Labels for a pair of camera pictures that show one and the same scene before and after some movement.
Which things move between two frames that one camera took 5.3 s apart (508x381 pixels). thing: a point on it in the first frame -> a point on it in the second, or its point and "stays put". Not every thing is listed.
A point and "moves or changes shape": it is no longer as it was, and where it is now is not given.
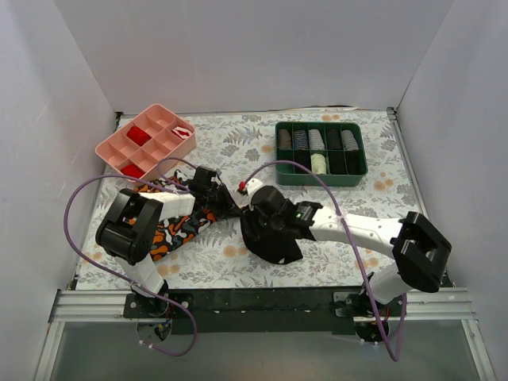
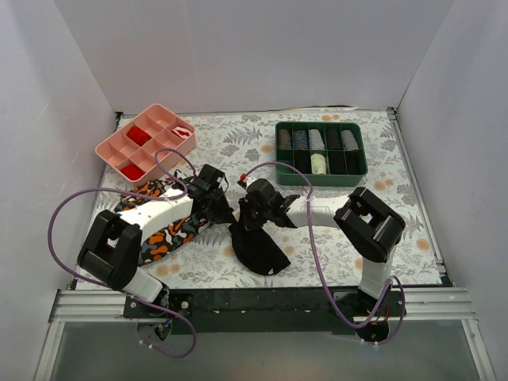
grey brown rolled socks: x=285 y=140 stays put
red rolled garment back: x=137 y=135 stays put
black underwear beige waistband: x=272 y=244 moves or changes shape
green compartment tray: x=336 y=150 stays put
